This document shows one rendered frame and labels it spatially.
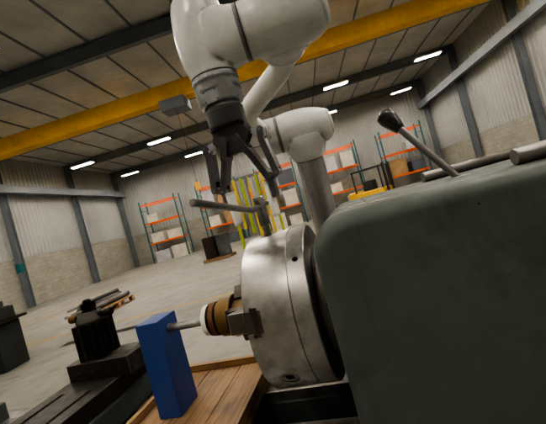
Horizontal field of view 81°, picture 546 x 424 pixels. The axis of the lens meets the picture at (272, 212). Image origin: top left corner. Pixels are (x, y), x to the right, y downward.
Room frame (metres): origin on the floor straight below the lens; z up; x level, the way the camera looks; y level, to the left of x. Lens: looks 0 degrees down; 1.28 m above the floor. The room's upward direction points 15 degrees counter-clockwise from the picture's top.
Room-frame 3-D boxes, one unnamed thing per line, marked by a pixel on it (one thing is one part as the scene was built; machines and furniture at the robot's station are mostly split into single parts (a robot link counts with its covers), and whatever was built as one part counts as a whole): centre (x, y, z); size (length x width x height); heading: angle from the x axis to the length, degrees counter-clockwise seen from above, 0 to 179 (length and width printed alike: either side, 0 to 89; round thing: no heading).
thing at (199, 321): (0.75, 0.26, 1.08); 0.13 x 0.07 x 0.07; 76
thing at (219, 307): (0.73, 0.16, 1.08); 0.09 x 0.09 x 0.09; 76
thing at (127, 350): (0.91, 0.56, 1.00); 0.20 x 0.10 x 0.05; 76
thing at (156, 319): (0.77, 0.34, 1.00); 0.08 x 0.06 x 0.23; 166
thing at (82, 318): (0.92, 0.58, 1.14); 0.08 x 0.08 x 0.03
